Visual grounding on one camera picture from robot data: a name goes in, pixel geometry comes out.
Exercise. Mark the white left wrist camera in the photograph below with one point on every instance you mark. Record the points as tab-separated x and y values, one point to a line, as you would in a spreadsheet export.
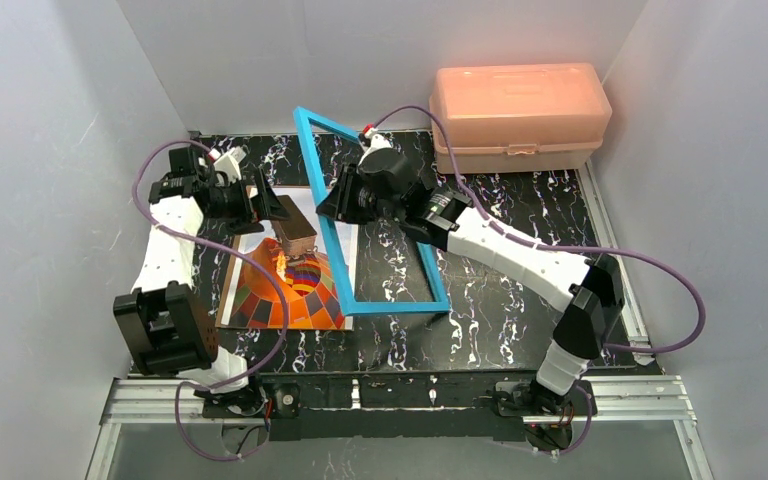
227	164

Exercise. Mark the brown cardboard backing board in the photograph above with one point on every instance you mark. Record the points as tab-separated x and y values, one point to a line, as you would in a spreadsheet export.
222	298

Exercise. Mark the orange translucent plastic box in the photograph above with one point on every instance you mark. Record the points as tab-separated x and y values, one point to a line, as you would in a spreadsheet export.
517	118

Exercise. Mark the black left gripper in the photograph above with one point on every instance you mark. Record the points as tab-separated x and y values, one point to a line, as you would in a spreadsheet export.
251	204

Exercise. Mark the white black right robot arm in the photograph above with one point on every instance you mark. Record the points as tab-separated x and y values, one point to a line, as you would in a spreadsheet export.
588	292

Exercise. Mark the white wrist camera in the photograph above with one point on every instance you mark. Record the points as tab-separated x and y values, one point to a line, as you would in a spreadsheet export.
227	164
371	139

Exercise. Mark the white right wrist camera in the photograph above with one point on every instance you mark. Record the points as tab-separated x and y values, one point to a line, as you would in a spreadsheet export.
371	139

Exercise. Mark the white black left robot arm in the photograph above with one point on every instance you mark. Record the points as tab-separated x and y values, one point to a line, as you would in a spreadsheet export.
164	324

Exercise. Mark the aluminium rail base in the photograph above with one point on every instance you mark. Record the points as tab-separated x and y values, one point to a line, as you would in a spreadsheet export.
482	404

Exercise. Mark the hot air balloon photo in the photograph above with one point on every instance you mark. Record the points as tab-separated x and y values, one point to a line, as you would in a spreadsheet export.
304	278

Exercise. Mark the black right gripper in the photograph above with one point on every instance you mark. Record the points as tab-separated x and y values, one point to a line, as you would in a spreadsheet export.
348	198

